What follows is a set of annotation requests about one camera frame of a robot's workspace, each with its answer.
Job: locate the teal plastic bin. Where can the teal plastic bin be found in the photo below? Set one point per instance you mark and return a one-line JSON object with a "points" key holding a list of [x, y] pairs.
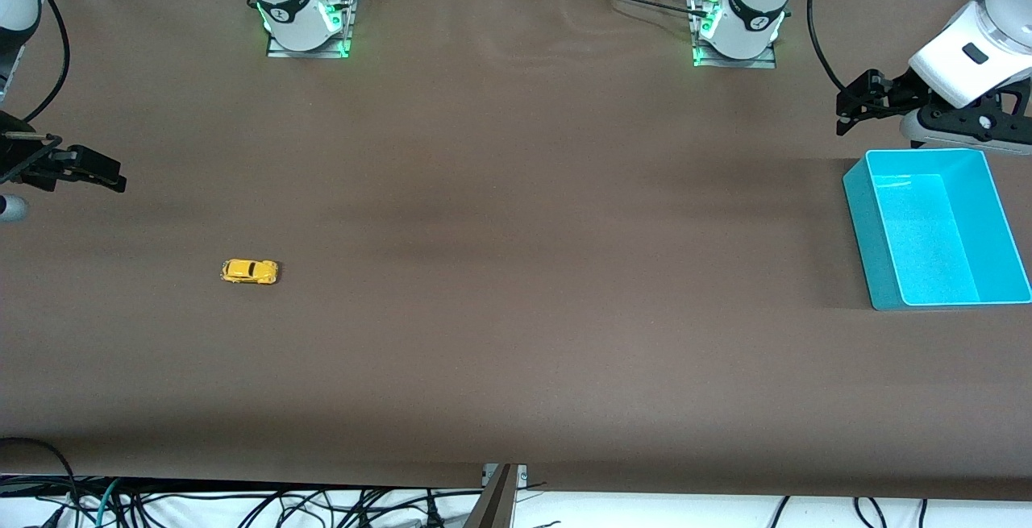
{"points": [[927, 246]]}

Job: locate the brown table cover sheet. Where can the brown table cover sheet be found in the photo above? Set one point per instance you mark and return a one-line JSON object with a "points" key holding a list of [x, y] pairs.
{"points": [[516, 270]]}

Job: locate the yellow beetle toy car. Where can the yellow beetle toy car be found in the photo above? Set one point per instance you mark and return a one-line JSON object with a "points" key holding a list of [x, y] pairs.
{"points": [[250, 271]]}

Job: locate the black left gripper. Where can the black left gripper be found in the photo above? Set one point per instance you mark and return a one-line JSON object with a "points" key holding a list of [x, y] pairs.
{"points": [[896, 95]]}

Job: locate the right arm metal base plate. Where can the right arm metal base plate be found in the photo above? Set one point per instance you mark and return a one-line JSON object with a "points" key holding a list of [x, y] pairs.
{"points": [[310, 53]]}

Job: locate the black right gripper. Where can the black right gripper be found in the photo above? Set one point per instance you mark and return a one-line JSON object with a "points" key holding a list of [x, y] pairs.
{"points": [[18, 159]]}

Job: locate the aluminium profile post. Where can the aluminium profile post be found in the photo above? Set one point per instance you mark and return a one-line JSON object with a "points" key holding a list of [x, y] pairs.
{"points": [[493, 504]]}

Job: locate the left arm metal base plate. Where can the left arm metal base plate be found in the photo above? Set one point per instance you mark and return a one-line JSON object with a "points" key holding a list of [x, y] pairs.
{"points": [[734, 63]]}

